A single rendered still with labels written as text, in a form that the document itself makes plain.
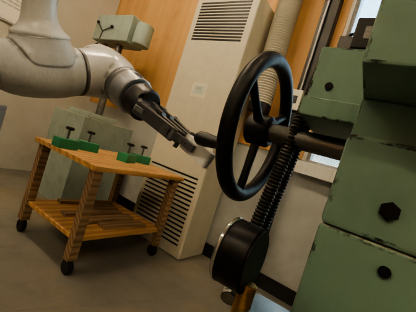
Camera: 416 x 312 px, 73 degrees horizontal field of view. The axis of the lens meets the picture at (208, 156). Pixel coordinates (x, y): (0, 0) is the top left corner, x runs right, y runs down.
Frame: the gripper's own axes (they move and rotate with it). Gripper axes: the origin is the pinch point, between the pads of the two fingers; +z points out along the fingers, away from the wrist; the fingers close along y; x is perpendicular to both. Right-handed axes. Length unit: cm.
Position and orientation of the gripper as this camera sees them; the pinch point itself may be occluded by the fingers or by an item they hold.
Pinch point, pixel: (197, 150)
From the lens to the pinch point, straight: 51.6
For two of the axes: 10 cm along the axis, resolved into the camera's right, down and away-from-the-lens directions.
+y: 4.9, 1.3, 8.6
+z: 6.7, 5.8, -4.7
